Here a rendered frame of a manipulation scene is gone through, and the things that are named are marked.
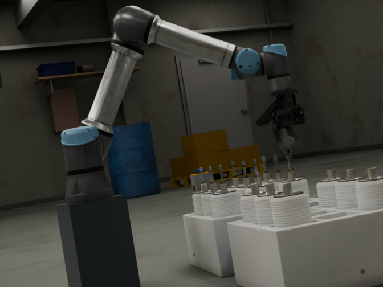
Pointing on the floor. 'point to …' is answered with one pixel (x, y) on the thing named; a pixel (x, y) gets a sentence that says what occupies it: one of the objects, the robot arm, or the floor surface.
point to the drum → (133, 161)
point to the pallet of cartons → (212, 158)
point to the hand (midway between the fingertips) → (285, 152)
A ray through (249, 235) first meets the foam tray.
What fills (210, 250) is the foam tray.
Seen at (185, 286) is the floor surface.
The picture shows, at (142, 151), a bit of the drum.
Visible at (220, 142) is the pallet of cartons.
